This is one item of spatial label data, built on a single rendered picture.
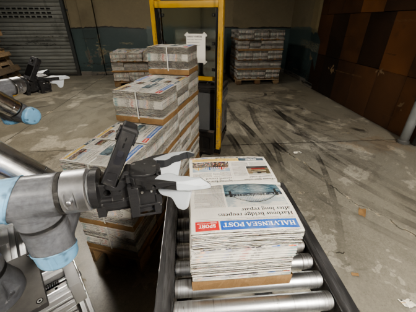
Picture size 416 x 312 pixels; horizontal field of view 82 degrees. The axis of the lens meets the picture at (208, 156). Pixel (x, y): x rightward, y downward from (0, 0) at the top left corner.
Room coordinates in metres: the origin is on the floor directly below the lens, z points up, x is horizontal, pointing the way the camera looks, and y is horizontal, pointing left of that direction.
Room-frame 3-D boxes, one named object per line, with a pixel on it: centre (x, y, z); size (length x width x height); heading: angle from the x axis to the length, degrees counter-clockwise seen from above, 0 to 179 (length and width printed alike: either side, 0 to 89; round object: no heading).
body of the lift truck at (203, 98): (3.12, 0.12, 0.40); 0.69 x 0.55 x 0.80; 76
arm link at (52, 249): (0.34, 0.30, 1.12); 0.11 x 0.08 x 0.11; 14
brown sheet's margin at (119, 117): (1.76, 0.45, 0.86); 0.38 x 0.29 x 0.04; 75
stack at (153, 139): (1.63, 0.49, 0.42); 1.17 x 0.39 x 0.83; 166
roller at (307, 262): (0.51, -0.12, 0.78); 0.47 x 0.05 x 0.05; 94
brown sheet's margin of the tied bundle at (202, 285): (0.50, -0.09, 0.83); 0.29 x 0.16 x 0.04; 95
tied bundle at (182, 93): (2.05, 0.38, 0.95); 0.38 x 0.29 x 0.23; 76
